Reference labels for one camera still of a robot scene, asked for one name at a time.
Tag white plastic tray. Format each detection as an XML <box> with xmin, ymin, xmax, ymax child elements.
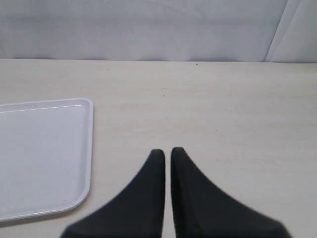
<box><xmin>0</xmin><ymin>98</ymin><xmax>94</xmax><ymax>223</ymax></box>

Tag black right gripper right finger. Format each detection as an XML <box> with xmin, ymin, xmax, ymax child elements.
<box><xmin>171</xmin><ymin>147</ymin><xmax>291</xmax><ymax>238</ymax></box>

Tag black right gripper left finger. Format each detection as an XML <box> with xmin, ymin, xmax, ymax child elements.
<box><xmin>61</xmin><ymin>149</ymin><xmax>165</xmax><ymax>238</ymax></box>

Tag white backdrop curtain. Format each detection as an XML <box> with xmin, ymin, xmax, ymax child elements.
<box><xmin>0</xmin><ymin>0</ymin><xmax>317</xmax><ymax>62</ymax></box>

